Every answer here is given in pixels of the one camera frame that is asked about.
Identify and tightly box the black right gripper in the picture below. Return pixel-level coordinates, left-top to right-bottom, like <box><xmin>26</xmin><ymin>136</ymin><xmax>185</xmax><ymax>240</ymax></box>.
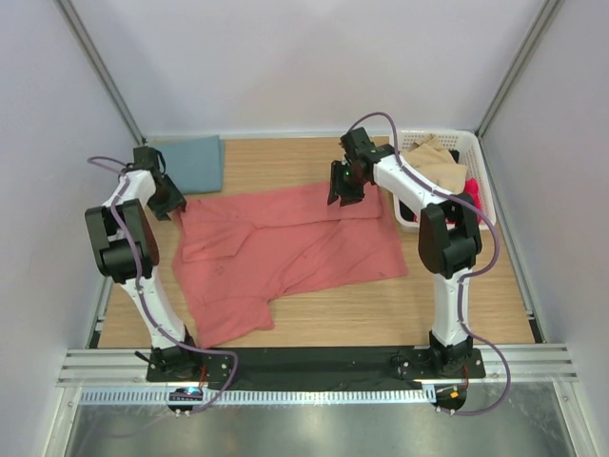
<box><xmin>327</xmin><ymin>161</ymin><xmax>366</xmax><ymax>208</ymax></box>

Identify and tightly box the salmon red t-shirt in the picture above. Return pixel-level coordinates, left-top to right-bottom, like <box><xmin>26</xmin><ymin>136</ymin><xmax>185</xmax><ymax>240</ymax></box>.
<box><xmin>172</xmin><ymin>183</ymin><xmax>407</xmax><ymax>348</ymax></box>

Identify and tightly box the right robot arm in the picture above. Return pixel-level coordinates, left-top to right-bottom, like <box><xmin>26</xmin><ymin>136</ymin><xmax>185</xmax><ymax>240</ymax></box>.
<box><xmin>327</xmin><ymin>127</ymin><xmax>481</xmax><ymax>377</ymax></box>

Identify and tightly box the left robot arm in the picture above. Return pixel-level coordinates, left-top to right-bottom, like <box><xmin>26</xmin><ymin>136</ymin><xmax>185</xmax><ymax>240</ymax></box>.
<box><xmin>85</xmin><ymin>146</ymin><xmax>202</xmax><ymax>381</ymax></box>

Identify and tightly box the folded blue-grey t-shirt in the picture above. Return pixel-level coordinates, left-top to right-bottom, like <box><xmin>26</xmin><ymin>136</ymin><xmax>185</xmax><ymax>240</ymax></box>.
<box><xmin>145</xmin><ymin>135</ymin><xmax>225</xmax><ymax>195</ymax></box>

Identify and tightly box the black garment in basket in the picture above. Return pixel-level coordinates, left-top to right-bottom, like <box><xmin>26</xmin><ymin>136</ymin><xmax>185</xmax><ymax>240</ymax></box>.
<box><xmin>398</xmin><ymin>149</ymin><xmax>462</xmax><ymax>224</ymax></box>

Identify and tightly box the beige t-shirt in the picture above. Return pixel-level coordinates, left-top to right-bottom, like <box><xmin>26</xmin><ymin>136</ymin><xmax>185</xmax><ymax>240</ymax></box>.
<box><xmin>403</xmin><ymin>134</ymin><xmax>468</xmax><ymax>194</ymax></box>

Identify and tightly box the magenta pink t-shirt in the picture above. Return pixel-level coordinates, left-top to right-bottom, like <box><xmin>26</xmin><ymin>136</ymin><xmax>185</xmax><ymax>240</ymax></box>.
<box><xmin>413</xmin><ymin>178</ymin><xmax>482</xmax><ymax>225</ymax></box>

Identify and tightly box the white plastic laundry basket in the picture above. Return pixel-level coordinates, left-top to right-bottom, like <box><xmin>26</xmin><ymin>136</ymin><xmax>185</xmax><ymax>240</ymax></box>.
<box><xmin>389</xmin><ymin>129</ymin><xmax>496</xmax><ymax>230</ymax></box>

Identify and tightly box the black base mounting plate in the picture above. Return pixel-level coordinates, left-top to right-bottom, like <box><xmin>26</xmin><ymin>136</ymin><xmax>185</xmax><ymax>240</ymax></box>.
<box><xmin>135</xmin><ymin>346</ymin><xmax>486</xmax><ymax>392</ymax></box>

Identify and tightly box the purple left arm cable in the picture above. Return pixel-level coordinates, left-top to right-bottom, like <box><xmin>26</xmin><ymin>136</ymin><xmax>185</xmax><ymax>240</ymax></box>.
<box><xmin>88</xmin><ymin>155</ymin><xmax>239</xmax><ymax>418</ymax></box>

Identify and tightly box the aluminium front rail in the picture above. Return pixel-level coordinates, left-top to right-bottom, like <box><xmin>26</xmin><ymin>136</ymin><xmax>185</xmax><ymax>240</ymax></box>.
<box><xmin>56</xmin><ymin>344</ymin><xmax>578</xmax><ymax>387</ymax></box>

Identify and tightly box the perforated cable duct strip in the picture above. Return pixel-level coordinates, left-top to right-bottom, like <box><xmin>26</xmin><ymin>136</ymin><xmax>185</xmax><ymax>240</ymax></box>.
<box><xmin>79</xmin><ymin>387</ymin><xmax>436</xmax><ymax>407</ymax></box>

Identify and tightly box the left aluminium frame post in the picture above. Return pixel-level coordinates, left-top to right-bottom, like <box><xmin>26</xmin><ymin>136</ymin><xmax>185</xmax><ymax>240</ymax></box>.
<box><xmin>55</xmin><ymin>0</ymin><xmax>147</xmax><ymax>145</ymax></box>

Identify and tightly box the aluminium frame post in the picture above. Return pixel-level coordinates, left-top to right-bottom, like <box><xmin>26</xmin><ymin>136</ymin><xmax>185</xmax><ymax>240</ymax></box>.
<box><xmin>55</xmin><ymin>0</ymin><xmax>147</xmax><ymax>145</ymax></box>
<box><xmin>476</xmin><ymin>0</ymin><xmax>564</xmax><ymax>141</ymax></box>

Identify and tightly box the right aluminium frame post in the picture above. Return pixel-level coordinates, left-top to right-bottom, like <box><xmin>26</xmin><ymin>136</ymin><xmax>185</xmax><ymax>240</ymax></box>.
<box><xmin>476</xmin><ymin>0</ymin><xmax>564</xmax><ymax>141</ymax></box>

